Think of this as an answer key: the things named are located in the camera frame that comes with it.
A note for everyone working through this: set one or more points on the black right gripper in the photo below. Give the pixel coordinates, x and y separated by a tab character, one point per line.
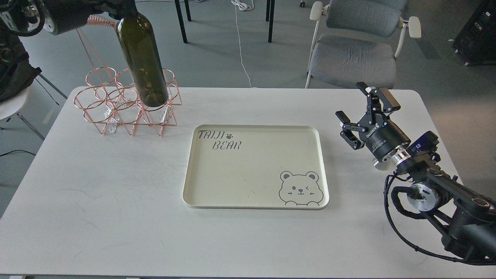
378	133

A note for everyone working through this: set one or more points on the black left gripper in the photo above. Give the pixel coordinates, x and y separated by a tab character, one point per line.
62	16

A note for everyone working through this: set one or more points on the dark green wine bottle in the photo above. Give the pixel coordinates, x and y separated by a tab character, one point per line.
137	40

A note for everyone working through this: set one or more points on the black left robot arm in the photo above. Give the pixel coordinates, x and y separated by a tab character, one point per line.
28	17

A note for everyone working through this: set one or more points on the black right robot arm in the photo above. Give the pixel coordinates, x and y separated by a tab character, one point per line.
418	188

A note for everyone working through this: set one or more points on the white chair with black coat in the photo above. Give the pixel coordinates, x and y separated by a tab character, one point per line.
17	75

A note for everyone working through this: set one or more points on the grey office chair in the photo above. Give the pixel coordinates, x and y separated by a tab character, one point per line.
344	61

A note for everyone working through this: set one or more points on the cream bear tray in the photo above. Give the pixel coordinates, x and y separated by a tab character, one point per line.
256	166

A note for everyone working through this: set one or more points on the black cabinet right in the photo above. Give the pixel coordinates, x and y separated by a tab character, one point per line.
476	42

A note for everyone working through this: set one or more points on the copper wire bottle rack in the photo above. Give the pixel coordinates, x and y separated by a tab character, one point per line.
111	100

